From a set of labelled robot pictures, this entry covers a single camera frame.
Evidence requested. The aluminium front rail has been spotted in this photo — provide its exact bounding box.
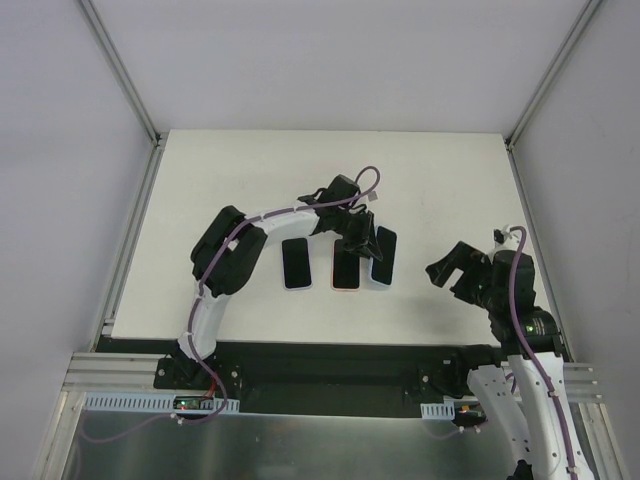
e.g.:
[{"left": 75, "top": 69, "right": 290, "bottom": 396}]
[{"left": 61, "top": 352, "right": 604, "bottom": 403}]

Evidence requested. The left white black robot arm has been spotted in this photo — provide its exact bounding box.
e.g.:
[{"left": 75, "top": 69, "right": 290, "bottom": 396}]
[{"left": 170, "top": 166, "right": 383, "bottom": 384}]

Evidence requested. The lavender phone case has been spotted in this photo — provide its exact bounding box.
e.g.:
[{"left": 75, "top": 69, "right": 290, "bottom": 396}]
[{"left": 280, "top": 238, "right": 315, "bottom": 292}]

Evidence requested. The right aluminium frame post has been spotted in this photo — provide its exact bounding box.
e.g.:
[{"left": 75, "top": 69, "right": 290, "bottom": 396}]
[{"left": 505, "top": 0, "right": 606, "bottom": 152}]

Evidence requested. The black phone pink edge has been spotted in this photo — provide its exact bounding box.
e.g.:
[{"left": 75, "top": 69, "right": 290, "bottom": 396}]
[{"left": 281, "top": 238, "right": 314, "bottom": 290}]

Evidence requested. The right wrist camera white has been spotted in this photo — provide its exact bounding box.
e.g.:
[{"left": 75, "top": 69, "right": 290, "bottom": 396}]
[{"left": 493, "top": 224, "right": 522, "bottom": 251}]

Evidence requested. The white cable duct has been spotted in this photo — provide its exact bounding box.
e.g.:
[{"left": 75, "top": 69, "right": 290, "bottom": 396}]
[
  {"left": 420, "top": 401, "right": 456, "bottom": 421},
  {"left": 84, "top": 392, "right": 240, "bottom": 415}
]

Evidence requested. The light blue phone case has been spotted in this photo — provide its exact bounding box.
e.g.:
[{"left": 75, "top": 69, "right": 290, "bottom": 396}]
[{"left": 368, "top": 225, "right": 399, "bottom": 289}]

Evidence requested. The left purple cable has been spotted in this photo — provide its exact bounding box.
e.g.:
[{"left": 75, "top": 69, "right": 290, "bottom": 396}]
[{"left": 79, "top": 166, "right": 384, "bottom": 444}]

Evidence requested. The left aluminium frame post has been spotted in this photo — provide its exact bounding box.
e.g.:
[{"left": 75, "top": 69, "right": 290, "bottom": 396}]
[{"left": 75, "top": 0, "right": 162, "bottom": 147}]

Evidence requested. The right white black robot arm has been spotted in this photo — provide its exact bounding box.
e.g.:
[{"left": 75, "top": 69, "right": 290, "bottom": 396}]
[{"left": 426, "top": 237, "right": 594, "bottom": 479}]

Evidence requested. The left white cable duct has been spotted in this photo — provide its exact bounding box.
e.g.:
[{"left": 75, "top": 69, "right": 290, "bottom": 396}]
[{"left": 84, "top": 392, "right": 240, "bottom": 415}]

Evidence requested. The right white cable duct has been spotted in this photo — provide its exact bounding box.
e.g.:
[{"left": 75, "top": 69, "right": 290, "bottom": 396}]
[{"left": 420, "top": 401, "right": 456, "bottom": 421}]

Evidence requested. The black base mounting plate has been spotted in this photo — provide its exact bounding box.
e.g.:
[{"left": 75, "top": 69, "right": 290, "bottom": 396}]
[{"left": 154, "top": 342, "right": 506, "bottom": 418}]

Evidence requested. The aluminium frame post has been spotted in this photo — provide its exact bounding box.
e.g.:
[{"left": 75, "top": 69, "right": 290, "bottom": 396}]
[
  {"left": 75, "top": 0, "right": 162, "bottom": 147},
  {"left": 505, "top": 0, "right": 606, "bottom": 152}
]

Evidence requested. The pink phone case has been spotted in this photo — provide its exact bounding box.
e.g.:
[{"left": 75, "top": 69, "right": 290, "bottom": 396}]
[{"left": 331, "top": 239, "right": 363, "bottom": 293}]

